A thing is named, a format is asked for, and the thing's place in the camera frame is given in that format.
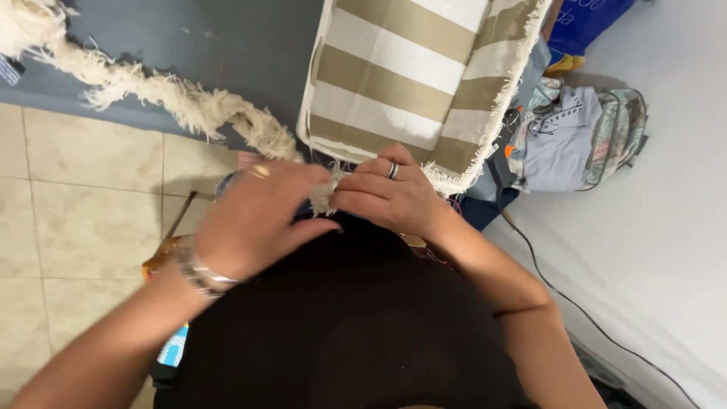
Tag person's left hand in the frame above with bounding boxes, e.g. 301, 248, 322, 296
193, 161, 344, 282

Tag person's right hand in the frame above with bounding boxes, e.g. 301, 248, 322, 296
329, 142, 455, 242

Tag cream fringe trim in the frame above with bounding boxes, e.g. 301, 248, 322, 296
0, 0, 348, 218

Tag wooden stick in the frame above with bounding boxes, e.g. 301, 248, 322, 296
161, 190, 217, 242

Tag beige white striped cushion cover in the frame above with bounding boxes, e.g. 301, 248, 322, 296
296, 0, 553, 195

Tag person's black top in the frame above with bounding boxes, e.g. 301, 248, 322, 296
152, 210, 540, 409

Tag blue white patterned slipper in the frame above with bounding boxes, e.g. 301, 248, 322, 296
156, 323, 189, 369

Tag grey mat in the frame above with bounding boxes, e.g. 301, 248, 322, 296
0, 0, 324, 154

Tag pile of folded clothes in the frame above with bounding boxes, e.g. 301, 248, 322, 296
505, 76, 649, 193

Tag blue bag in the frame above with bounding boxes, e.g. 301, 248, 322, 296
545, 0, 638, 58

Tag silver bracelet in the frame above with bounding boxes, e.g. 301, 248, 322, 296
176, 241, 242, 299

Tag black cable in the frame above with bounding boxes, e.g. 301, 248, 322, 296
497, 187, 702, 409

